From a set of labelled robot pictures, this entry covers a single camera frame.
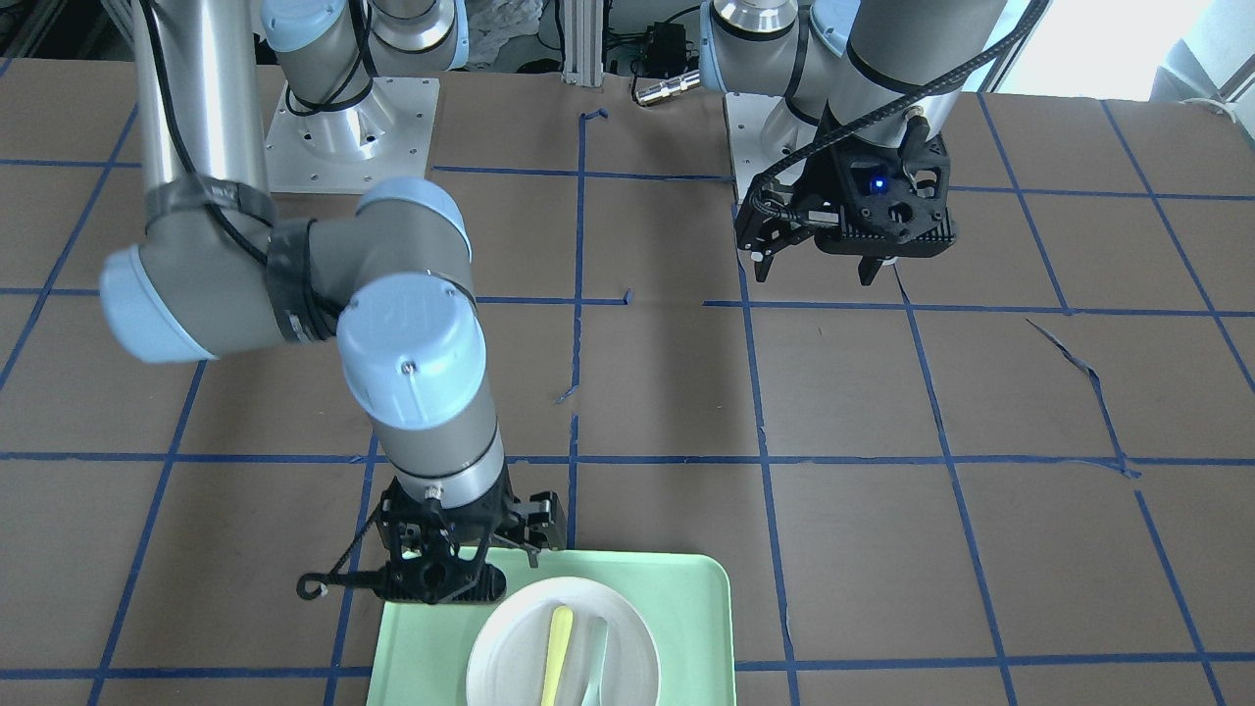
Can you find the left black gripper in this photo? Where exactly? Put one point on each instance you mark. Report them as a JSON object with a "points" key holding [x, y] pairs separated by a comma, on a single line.
{"points": [[826, 179]]}

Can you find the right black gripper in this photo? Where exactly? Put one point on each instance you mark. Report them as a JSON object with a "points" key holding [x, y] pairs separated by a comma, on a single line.
{"points": [[538, 519]]}

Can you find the yellow plastic fork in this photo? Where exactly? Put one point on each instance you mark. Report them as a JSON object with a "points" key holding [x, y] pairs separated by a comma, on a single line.
{"points": [[560, 628]]}

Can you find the white round plate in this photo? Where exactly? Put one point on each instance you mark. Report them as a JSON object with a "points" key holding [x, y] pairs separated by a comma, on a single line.
{"points": [[507, 662]]}

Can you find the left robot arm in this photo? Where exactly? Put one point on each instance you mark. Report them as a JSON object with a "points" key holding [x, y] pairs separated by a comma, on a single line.
{"points": [[856, 160]]}

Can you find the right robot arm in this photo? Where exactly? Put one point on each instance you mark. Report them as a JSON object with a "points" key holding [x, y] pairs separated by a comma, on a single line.
{"points": [[219, 273]]}

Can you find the light green plastic spoon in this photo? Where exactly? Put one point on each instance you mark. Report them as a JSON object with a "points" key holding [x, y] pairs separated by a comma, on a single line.
{"points": [[598, 654]]}

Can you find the light green tray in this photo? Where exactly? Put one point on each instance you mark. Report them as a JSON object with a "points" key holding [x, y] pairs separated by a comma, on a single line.
{"points": [[422, 652]]}

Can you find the metal cylinder connector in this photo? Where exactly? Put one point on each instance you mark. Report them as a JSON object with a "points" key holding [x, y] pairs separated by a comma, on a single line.
{"points": [[667, 89]]}

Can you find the black power adapter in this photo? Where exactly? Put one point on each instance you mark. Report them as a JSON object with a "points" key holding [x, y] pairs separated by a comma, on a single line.
{"points": [[665, 50]]}

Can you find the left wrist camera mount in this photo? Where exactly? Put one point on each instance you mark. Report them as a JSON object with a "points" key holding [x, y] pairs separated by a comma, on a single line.
{"points": [[897, 211]]}

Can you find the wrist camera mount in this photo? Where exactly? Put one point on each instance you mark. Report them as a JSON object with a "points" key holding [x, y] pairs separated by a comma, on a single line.
{"points": [[897, 211], [424, 566]]}

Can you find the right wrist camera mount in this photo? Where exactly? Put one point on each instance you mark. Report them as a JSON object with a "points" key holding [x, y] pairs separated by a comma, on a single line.
{"points": [[424, 566]]}

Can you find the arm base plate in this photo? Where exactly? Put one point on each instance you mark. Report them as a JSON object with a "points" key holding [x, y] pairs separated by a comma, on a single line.
{"points": [[386, 135], [762, 129]]}

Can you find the aluminium frame post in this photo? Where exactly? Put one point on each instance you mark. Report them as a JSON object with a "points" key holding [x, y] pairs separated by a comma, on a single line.
{"points": [[583, 30]]}

